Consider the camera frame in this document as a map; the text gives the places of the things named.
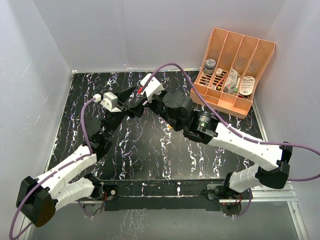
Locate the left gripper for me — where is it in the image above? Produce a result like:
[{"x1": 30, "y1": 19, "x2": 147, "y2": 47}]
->
[{"x1": 104, "y1": 86, "x2": 146, "y2": 139}]

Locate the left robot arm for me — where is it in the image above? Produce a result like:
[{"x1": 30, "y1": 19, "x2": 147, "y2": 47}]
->
[{"x1": 16, "y1": 87, "x2": 152, "y2": 228}]

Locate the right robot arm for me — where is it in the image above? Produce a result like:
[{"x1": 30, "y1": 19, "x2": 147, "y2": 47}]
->
[{"x1": 140, "y1": 90, "x2": 293, "y2": 199}]

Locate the patterned lid jar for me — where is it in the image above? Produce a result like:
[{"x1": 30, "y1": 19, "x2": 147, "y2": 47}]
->
[{"x1": 203, "y1": 58, "x2": 216, "y2": 75}]

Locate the white card box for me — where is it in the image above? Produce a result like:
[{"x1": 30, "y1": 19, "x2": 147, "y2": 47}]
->
[{"x1": 215, "y1": 68, "x2": 224, "y2": 76}]

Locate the grey green small device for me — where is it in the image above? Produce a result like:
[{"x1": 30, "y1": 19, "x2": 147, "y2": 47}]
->
[{"x1": 223, "y1": 82, "x2": 237, "y2": 95}]

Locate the white paper packet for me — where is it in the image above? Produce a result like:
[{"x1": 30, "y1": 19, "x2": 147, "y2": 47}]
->
[{"x1": 226, "y1": 68, "x2": 239, "y2": 84}]

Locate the orange file organizer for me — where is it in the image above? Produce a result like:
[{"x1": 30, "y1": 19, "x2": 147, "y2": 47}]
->
[{"x1": 190, "y1": 28, "x2": 276, "y2": 119}]

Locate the black base bar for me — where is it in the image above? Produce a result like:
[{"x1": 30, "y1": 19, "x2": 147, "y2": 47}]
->
[{"x1": 100, "y1": 179, "x2": 223, "y2": 211}]

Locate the oval white blister pack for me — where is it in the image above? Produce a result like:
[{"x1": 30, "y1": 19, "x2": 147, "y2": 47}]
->
[{"x1": 239, "y1": 76, "x2": 256, "y2": 96}]

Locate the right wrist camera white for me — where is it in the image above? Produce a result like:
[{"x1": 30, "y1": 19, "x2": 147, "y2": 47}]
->
[{"x1": 140, "y1": 77, "x2": 164, "y2": 103}]

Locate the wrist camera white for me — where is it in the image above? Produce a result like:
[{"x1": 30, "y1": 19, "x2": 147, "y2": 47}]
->
[
  {"x1": 100, "y1": 91, "x2": 121, "y2": 113},
  {"x1": 140, "y1": 77, "x2": 164, "y2": 103}
]

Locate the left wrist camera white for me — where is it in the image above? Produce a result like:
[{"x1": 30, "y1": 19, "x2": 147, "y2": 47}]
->
[{"x1": 100, "y1": 91, "x2": 121, "y2": 113}]

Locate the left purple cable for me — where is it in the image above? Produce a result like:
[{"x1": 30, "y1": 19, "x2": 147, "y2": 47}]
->
[{"x1": 8, "y1": 94, "x2": 101, "y2": 240}]

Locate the purple cable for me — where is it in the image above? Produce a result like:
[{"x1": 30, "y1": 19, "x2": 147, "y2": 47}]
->
[
  {"x1": 8, "y1": 94, "x2": 101, "y2": 240},
  {"x1": 147, "y1": 62, "x2": 320, "y2": 182}
]

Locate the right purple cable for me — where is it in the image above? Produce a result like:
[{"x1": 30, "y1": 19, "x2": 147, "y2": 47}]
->
[{"x1": 147, "y1": 62, "x2": 320, "y2": 182}]

